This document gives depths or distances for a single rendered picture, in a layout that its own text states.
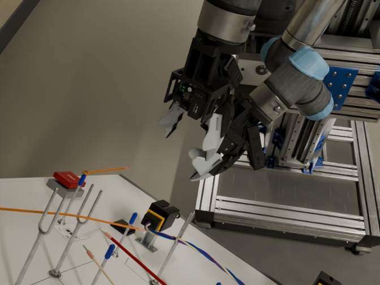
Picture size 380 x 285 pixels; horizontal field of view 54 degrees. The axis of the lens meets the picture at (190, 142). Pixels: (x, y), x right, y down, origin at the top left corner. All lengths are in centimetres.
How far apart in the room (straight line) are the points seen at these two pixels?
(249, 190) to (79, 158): 101
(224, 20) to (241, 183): 140
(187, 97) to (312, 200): 138
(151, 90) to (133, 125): 33
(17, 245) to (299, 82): 56
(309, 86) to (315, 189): 119
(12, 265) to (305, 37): 70
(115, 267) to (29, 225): 15
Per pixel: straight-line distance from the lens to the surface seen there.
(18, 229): 66
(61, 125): 247
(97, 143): 231
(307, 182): 193
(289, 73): 76
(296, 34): 89
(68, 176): 83
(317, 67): 76
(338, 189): 196
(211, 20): 53
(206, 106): 54
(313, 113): 86
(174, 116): 65
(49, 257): 62
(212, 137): 61
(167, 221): 73
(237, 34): 53
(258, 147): 80
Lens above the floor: 178
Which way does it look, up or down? 52 degrees down
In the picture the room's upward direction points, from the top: straight up
